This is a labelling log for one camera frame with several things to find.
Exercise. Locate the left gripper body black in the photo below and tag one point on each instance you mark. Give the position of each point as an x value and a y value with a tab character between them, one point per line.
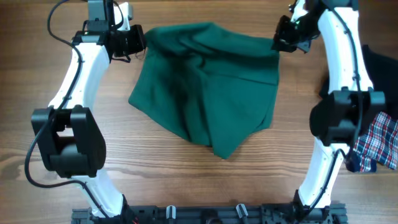
130	42

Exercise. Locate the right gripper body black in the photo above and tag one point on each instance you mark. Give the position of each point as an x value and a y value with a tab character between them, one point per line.
293	35

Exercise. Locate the green cloth garment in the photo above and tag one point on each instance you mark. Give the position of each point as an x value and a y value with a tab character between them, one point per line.
208	85

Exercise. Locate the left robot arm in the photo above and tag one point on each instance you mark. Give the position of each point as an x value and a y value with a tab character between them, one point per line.
66	133

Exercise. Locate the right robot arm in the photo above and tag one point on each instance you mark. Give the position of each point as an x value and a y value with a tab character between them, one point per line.
346	112

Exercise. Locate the black cloth garment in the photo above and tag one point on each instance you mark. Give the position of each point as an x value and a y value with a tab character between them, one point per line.
382	72

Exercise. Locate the navy blue cloth garment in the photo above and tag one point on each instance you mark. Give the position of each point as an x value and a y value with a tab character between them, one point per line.
359	163

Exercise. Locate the red plaid cloth garment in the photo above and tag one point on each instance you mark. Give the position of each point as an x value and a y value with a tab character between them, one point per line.
380	141

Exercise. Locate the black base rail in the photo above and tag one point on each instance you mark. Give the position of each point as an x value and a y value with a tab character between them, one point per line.
264	214

